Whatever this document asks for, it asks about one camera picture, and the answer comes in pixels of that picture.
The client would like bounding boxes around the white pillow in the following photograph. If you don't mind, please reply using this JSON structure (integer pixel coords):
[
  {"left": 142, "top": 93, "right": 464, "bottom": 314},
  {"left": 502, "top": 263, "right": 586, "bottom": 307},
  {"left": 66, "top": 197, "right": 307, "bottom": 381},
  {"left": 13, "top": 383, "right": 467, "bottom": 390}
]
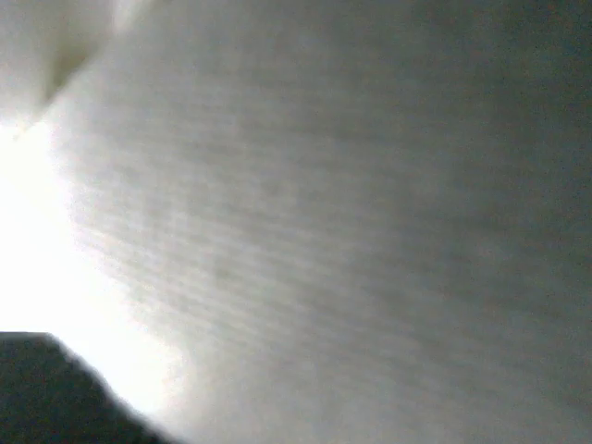
[{"left": 1, "top": 1, "right": 591, "bottom": 443}]

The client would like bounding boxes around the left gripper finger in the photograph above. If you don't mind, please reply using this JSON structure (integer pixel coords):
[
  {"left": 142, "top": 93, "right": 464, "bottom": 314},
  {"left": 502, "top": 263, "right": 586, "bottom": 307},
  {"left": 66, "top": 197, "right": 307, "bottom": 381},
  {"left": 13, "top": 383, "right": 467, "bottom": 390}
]
[{"left": 1, "top": 331, "right": 173, "bottom": 443}]

